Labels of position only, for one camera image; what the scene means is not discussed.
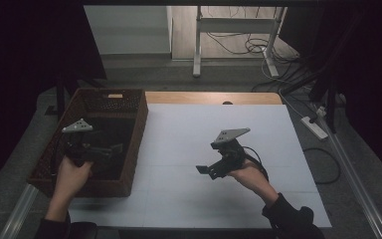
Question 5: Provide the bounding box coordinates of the person's left hand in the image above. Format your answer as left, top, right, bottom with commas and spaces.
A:
53, 154, 95, 202

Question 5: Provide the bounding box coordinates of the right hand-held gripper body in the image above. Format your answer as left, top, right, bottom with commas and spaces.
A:
208, 126, 252, 181

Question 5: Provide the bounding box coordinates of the white desk frame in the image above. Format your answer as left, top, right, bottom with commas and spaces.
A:
192, 5, 288, 79

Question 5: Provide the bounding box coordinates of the person's right hand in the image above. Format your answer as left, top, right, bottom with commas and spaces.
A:
226, 160, 275, 202

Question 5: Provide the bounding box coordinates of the white power strip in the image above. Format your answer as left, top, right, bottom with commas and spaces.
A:
299, 116, 329, 140

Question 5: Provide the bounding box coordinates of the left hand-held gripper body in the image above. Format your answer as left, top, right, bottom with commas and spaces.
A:
61, 118, 114, 168

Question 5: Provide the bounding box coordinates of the black metal stand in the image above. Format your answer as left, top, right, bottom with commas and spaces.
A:
280, 9, 369, 135
45, 59, 107, 121

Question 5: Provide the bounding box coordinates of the white table mat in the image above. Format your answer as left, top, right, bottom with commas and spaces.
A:
67, 103, 332, 230

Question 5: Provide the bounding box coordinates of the white cabinet panel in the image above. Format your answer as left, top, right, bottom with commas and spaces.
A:
84, 5, 174, 56

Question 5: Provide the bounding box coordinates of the brown wicker basket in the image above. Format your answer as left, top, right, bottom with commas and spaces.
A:
27, 87, 149, 199

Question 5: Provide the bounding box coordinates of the aluminium rail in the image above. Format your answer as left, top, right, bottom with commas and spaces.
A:
315, 116, 382, 239
0, 182, 41, 239

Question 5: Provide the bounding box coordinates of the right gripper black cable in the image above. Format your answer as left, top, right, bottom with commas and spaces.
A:
243, 145, 271, 182

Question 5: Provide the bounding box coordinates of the black cloth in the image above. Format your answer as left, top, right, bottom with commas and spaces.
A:
79, 116, 137, 182

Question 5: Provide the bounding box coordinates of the black floor cable loop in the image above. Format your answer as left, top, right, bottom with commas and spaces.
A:
302, 146, 342, 185

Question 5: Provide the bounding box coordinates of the tangle of floor cables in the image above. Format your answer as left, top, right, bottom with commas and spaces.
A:
206, 5, 316, 95

